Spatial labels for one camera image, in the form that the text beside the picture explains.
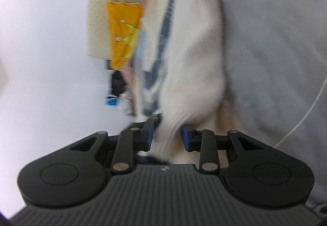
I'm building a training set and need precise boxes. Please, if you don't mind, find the dark cloth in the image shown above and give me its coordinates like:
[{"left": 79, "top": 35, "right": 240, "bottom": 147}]
[{"left": 111, "top": 70, "right": 127, "bottom": 97}]

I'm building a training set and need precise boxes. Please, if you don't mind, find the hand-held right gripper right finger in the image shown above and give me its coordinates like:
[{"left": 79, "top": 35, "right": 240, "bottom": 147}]
[{"left": 181, "top": 124, "right": 264, "bottom": 174}]

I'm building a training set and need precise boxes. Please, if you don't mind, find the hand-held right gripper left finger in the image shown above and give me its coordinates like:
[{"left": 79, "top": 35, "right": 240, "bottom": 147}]
[{"left": 69, "top": 114, "right": 162, "bottom": 175}]

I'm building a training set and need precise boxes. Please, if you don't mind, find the yellow crown print pillow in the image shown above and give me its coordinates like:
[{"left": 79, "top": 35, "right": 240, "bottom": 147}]
[{"left": 106, "top": 1, "right": 144, "bottom": 70}]

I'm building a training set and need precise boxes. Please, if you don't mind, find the cream knit sweater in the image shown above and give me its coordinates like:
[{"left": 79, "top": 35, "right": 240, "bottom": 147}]
[{"left": 135, "top": 0, "right": 229, "bottom": 166}]

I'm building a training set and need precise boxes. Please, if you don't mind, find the patchwork colour-block duvet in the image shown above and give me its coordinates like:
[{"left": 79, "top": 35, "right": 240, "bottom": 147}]
[{"left": 120, "top": 0, "right": 327, "bottom": 219}]

